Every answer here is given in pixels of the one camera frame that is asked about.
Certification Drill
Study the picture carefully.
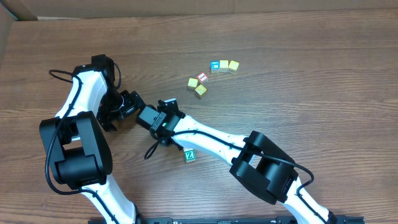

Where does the green letter Z block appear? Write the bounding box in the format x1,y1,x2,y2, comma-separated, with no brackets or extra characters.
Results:
183,148,196,162

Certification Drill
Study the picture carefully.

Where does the yellow block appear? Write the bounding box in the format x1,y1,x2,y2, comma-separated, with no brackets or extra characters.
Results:
194,85,208,99
220,60,229,73
187,78,198,90
228,60,239,74

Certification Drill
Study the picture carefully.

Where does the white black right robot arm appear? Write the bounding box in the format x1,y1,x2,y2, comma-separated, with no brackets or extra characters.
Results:
150,98,337,223

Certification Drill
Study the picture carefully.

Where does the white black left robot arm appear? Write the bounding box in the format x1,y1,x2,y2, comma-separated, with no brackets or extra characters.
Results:
39,54,146,223

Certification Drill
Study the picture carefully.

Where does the red letter I block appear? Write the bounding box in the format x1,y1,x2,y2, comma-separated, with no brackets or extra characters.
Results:
197,72,209,83

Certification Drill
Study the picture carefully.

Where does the blue letter block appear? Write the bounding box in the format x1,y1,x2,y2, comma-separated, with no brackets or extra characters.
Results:
210,60,220,73

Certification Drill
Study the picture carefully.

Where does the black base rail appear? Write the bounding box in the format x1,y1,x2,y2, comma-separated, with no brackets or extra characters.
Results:
87,215,365,224

